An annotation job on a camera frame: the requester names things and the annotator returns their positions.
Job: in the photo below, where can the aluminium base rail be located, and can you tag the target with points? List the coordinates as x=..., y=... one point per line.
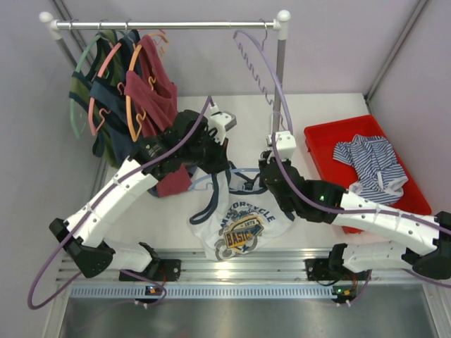
x=260, y=267

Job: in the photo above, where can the olive green tank top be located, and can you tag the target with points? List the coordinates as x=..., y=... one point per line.
x=103, y=146

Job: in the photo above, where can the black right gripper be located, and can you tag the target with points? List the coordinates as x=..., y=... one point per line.
x=263, y=163

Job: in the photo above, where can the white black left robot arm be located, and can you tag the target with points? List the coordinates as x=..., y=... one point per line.
x=192, y=139

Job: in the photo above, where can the metal clothes rack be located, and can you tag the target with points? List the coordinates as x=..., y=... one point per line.
x=280, y=24

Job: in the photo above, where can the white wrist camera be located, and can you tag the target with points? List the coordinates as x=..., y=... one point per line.
x=219, y=123
x=285, y=144

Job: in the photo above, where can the light blue hanger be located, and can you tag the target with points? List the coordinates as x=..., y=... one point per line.
x=205, y=183

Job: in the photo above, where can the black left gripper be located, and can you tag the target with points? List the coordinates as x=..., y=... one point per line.
x=220, y=162

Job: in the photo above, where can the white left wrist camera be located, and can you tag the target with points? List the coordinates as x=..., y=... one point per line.
x=219, y=123

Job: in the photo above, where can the blue white striped garment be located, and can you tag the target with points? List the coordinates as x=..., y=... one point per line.
x=380, y=176

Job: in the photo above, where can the green hanger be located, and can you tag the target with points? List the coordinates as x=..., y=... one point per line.
x=81, y=84

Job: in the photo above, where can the white printed tank top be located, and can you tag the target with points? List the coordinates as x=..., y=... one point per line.
x=240, y=217

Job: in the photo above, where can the perforated light blue cable duct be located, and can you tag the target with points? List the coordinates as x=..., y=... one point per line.
x=208, y=291

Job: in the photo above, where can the pink hanger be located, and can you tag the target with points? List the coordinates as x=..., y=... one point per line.
x=93, y=126

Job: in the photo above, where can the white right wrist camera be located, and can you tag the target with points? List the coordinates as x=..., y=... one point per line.
x=285, y=144

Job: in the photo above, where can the orange hanger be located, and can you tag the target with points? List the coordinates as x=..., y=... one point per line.
x=132, y=91

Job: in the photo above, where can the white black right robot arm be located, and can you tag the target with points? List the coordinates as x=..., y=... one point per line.
x=419, y=244

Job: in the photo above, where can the maroon tank top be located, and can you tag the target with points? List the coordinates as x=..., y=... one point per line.
x=155, y=98

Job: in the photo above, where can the navy blue tank top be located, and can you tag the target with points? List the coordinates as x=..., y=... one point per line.
x=142, y=102

